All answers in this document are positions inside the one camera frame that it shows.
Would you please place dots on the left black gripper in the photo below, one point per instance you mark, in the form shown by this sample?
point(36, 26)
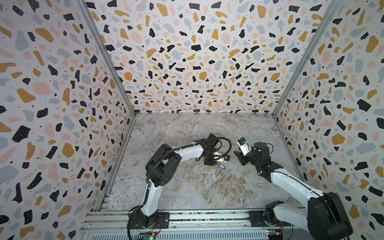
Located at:
point(212, 159)

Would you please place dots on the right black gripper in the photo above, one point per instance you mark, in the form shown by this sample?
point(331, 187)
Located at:
point(243, 157)

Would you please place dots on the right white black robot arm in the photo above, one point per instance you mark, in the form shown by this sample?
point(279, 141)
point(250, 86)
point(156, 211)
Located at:
point(322, 215)

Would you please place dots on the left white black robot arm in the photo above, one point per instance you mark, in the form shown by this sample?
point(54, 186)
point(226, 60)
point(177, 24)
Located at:
point(161, 168)

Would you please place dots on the right electronics board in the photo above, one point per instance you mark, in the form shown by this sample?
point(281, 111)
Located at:
point(275, 234)

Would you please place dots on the electronics board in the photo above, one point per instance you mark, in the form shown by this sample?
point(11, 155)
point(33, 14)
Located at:
point(149, 236)
point(275, 234)

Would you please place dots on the left electronics board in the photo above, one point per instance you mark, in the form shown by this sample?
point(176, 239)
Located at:
point(149, 236)

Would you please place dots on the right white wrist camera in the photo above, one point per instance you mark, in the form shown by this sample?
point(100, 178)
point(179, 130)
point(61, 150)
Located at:
point(243, 146)

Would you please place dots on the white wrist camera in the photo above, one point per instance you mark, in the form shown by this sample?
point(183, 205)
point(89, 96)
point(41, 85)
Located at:
point(217, 157)
point(243, 146)

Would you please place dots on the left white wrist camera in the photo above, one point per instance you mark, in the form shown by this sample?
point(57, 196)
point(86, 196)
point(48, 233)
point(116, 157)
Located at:
point(217, 157)

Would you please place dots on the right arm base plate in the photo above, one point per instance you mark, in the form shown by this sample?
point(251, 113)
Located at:
point(260, 219)

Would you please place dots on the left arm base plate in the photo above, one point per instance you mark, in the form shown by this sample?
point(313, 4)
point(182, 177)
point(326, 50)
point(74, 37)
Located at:
point(139, 221)

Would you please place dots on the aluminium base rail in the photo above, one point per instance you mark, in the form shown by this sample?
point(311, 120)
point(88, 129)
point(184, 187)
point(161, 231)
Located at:
point(185, 225)

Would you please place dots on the right aluminium corner post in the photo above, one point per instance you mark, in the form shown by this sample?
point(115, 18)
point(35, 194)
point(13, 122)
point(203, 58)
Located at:
point(331, 11)

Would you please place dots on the aluminium corner post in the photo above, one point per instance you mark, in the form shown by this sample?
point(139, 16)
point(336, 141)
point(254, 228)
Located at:
point(331, 11)
point(86, 15)

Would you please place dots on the left aluminium corner post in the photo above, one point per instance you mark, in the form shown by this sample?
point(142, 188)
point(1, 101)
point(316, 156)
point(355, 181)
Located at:
point(86, 15)

